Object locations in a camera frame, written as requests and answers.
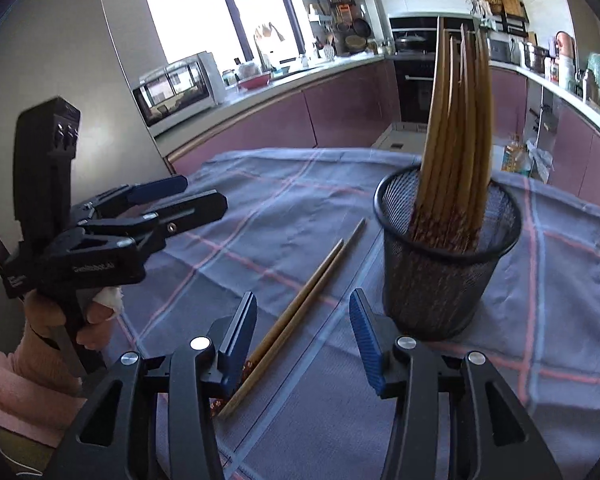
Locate wooden chopstick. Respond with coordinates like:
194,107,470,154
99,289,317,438
474,32,493,238
212,218,366,417
242,238,344,378
457,26,477,252

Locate pink left sleeve forearm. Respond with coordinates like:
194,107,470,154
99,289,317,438
0,326,84,448

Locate left hand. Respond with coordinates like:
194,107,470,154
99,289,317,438
24,287,123,351

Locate black mesh utensil cup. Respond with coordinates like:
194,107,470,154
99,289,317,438
373,164,522,341

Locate purple plaid tablecloth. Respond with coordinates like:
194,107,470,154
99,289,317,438
105,148,600,479

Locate white microwave oven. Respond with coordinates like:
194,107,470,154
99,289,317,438
132,51,226,136

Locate bundle chopstick in cup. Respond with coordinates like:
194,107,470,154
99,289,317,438
411,20,451,243

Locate pink lower cabinets left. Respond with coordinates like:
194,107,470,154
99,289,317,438
161,58,400,174

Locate pink cabinets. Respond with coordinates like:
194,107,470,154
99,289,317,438
161,58,400,174
491,62,600,206

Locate black built-in oven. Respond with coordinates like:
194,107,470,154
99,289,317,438
393,58,434,124

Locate pink lower cabinets right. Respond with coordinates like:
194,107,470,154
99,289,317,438
491,62,600,206

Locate steel stock pot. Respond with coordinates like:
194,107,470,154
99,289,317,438
520,42,550,74

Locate black wall shelf rack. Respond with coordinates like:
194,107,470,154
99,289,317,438
468,0,529,38

